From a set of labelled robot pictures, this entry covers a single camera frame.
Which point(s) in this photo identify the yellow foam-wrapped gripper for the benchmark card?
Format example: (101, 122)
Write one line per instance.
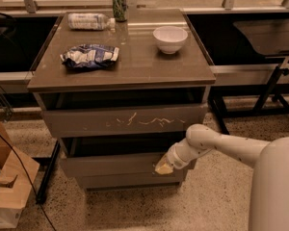
(174, 160)

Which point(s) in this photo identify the grey drawer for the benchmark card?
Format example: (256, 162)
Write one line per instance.
(131, 180)
(123, 120)
(110, 165)

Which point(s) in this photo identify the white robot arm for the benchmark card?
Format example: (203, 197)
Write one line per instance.
(269, 195)

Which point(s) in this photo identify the grey bottom drawer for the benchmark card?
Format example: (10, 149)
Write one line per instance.
(131, 180)

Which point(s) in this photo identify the grey top drawer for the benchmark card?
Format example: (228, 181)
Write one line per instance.
(123, 120)

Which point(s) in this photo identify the grey drawer cabinet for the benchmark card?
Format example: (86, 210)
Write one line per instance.
(142, 76)

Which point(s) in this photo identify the black folding table stand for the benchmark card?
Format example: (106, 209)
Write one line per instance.
(269, 38)

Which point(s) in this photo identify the white ceramic bowl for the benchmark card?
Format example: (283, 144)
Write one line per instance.
(170, 39)

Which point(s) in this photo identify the blue white chip bag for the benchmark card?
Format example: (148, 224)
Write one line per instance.
(90, 56)

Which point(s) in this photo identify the brown cardboard box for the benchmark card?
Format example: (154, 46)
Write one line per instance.
(17, 173)

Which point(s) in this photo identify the clear plastic water bottle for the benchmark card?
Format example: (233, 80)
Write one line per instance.
(90, 21)

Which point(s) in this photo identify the green drink can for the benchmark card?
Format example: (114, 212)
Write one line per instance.
(120, 10)

